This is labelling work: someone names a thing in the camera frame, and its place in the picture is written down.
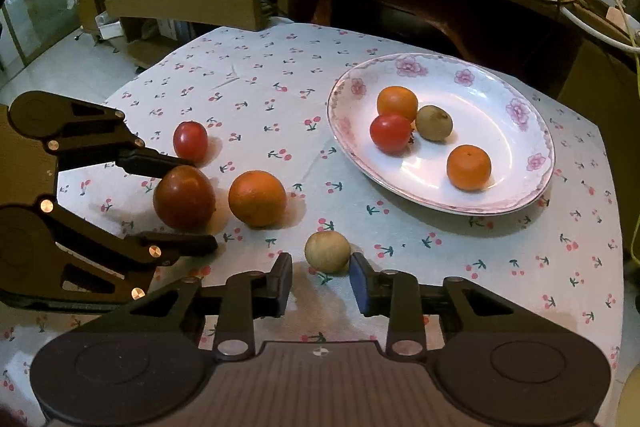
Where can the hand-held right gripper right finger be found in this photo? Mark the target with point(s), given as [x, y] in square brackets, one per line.
[359, 283]

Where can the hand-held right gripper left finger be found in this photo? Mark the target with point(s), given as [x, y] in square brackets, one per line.
[284, 279]

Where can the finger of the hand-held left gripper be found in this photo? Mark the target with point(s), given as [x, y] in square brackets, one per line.
[185, 244]
[150, 163]

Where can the brown kiwi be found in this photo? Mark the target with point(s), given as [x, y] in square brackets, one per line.
[434, 123]
[327, 251]

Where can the dark red apple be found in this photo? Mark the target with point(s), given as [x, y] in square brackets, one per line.
[184, 198]

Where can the red tomato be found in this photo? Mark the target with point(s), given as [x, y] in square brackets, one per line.
[390, 134]
[190, 140]

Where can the small orange tangerine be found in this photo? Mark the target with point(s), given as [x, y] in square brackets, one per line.
[469, 168]
[397, 103]

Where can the white floral plate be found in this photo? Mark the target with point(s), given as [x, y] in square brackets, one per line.
[495, 122]

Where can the large orange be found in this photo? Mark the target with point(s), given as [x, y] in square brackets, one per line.
[257, 199]

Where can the cherry print tablecloth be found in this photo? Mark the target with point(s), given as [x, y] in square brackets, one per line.
[280, 117]

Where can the wooden cabinet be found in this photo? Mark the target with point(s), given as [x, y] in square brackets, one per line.
[200, 4]

